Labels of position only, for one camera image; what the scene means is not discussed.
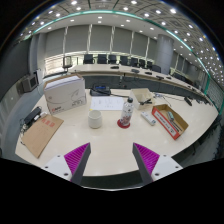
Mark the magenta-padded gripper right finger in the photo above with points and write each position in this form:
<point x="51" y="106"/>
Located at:
<point x="146" y="159"/>

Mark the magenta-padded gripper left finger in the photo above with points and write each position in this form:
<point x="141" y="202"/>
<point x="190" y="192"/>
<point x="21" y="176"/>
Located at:
<point x="76" y="159"/>

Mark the clear bottle with black cap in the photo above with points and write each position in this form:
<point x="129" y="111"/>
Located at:
<point x="127" y="113"/>

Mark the open red-edged cardboard box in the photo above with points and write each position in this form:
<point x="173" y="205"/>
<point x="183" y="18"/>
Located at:
<point x="165" y="123"/>

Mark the white remote control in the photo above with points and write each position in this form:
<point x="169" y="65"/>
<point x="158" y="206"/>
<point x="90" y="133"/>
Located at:
<point x="148" y="118"/>

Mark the brown cardboard sheet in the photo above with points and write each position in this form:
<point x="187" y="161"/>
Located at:
<point x="41" y="135"/>

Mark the white mug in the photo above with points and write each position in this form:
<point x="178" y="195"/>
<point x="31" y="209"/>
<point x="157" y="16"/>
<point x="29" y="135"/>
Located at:
<point x="95" y="120"/>

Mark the flat round red coaster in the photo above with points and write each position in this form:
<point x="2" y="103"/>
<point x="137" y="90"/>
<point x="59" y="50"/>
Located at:
<point x="119" y="124"/>

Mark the small green device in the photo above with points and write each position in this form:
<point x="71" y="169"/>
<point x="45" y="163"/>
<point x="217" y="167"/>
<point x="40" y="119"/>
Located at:
<point x="170" y="115"/>

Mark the black tool in organizer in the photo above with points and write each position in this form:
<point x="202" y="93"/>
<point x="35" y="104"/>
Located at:
<point x="146" y="102"/>

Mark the black power strip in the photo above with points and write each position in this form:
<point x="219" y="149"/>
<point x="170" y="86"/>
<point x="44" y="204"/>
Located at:
<point x="32" y="115"/>

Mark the white paper sheet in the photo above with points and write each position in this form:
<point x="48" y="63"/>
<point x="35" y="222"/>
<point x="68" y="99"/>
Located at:
<point x="106" y="103"/>

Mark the white printed paper carton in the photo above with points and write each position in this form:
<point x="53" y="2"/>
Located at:
<point x="65" y="96"/>

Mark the white open organizer box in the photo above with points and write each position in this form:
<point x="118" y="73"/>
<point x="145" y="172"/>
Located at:
<point x="138" y="95"/>

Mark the black table microphone unit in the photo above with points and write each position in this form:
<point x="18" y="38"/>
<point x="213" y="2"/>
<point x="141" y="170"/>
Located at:
<point x="188" y="101"/>

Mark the black desk conference console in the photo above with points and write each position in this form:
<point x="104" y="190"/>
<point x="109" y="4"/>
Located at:
<point x="100" y="90"/>

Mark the grey box monitor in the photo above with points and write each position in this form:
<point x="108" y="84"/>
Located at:
<point x="28" y="84"/>

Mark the long curved conference desk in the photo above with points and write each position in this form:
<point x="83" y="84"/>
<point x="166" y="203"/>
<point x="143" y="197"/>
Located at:
<point x="100" y="69"/>

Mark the group of black office chairs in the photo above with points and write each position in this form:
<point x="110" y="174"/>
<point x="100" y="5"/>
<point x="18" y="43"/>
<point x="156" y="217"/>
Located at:
<point x="101" y="59"/>

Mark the group of ceiling lights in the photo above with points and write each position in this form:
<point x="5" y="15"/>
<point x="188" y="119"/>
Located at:
<point x="74" y="2"/>

